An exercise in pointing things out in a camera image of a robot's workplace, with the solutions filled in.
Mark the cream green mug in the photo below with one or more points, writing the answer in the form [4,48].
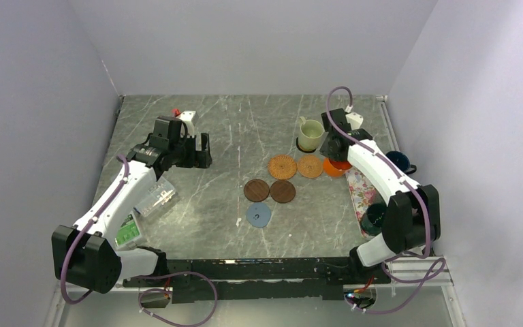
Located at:
[309,128]

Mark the green label plastic box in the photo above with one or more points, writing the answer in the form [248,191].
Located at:
[130,234]

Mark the navy blue mug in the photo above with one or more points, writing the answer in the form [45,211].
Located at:
[402,162]

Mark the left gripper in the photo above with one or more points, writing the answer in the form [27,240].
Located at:
[199,159]

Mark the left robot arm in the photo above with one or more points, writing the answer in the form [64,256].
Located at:
[84,253]

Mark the orange glossy mug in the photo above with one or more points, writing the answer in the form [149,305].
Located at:
[335,169]

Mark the dark teal mug lower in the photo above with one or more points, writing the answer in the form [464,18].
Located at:
[373,218]

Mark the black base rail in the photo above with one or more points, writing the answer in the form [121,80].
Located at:
[327,278]

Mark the blue round coaster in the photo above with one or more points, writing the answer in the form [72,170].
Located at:
[258,214]

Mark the clear plastic screw box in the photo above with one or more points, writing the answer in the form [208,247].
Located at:
[161,196]

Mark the floral pattern tray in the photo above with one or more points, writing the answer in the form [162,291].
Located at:
[362,194]

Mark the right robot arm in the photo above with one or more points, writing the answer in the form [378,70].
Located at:
[412,211]

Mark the dark wooden coaster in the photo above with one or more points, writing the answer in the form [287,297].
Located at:
[256,190]
[282,191]

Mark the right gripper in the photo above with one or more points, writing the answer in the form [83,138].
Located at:
[325,150]

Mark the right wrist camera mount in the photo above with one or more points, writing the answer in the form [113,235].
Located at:
[354,119]

